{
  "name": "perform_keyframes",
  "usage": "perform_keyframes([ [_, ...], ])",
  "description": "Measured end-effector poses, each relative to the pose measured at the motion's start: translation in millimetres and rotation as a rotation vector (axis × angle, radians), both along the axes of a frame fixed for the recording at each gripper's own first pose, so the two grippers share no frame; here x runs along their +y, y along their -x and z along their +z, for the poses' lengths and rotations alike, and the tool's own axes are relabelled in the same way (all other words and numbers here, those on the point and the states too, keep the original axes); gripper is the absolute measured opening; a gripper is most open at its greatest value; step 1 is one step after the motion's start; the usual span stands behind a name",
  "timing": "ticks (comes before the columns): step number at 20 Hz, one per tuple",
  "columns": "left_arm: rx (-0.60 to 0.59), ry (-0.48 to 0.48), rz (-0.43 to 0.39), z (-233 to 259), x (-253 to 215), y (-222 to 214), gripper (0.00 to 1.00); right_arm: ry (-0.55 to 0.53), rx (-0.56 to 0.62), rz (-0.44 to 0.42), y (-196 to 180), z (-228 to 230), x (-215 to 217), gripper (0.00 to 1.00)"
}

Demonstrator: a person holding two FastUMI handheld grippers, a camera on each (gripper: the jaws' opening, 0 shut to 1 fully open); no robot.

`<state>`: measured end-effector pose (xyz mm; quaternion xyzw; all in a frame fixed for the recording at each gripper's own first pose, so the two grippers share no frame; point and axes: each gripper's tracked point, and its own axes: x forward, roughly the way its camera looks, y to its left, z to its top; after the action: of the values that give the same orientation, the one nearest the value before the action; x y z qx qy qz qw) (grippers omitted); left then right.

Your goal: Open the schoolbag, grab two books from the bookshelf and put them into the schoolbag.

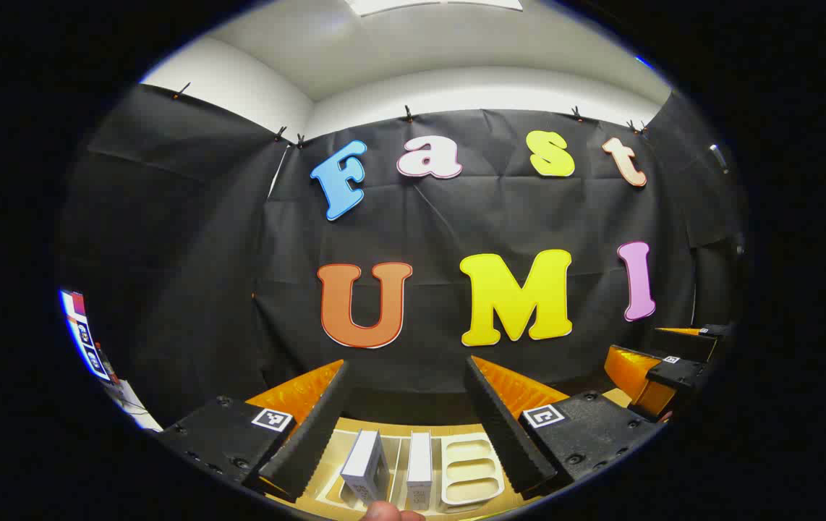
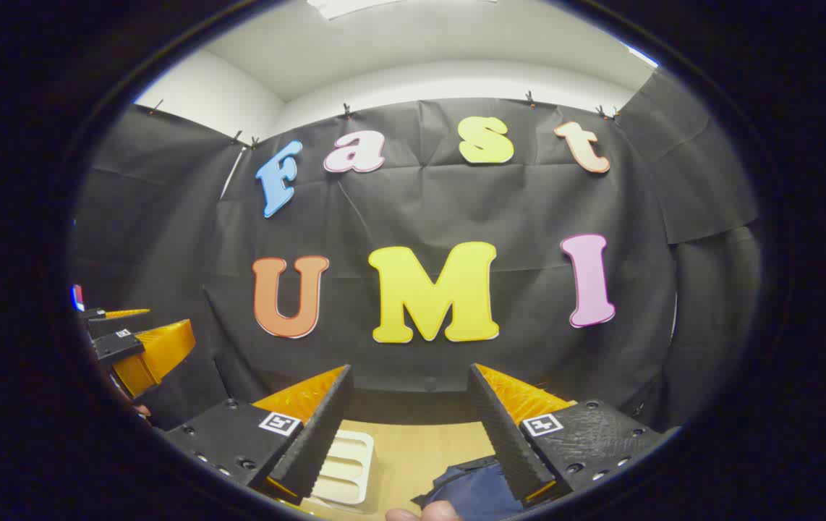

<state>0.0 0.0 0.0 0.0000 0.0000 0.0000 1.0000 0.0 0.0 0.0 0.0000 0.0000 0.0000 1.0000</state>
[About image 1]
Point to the grey patterned book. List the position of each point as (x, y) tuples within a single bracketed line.
[(419, 463)]

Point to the cream plastic bookshelf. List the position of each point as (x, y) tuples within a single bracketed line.
[(471, 470)]

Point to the white printed board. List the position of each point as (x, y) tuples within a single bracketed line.
[(95, 354)]

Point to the ceiling light panel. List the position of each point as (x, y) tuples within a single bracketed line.
[(435, 4)]

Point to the pale blue book dark picture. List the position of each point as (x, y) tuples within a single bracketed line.
[(362, 463)]

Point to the row of black cloth clips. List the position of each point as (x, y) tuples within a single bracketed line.
[(408, 113)]

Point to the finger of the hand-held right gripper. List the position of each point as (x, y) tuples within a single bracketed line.
[(677, 373), (702, 344)]

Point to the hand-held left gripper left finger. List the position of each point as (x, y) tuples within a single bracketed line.
[(312, 434)]

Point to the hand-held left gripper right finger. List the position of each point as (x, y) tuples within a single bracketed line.
[(507, 434)]

